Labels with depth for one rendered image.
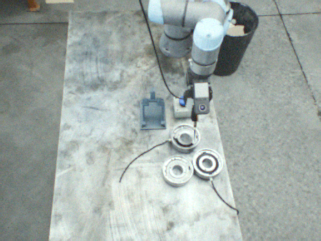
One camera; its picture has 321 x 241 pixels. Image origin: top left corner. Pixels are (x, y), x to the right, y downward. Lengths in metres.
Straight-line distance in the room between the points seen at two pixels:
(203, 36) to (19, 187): 1.57
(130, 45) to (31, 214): 1.11
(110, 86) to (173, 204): 0.55
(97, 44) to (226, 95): 1.16
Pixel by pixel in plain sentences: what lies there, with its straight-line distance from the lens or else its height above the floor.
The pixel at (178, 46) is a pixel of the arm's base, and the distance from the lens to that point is 1.44.
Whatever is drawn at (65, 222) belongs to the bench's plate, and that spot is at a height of 0.80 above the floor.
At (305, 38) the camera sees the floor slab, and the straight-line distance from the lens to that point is 2.99.
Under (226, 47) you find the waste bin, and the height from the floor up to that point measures 0.32.
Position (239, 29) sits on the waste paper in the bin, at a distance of 2.34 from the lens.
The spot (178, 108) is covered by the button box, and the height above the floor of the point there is 0.85.
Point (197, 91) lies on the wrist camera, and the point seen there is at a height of 1.08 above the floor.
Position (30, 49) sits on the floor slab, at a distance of 2.76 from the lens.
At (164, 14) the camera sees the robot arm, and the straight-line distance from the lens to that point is 0.98.
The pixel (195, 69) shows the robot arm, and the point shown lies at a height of 1.15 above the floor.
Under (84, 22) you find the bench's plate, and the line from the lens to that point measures 1.65.
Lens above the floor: 1.87
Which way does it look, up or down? 58 degrees down
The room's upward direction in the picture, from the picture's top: 3 degrees clockwise
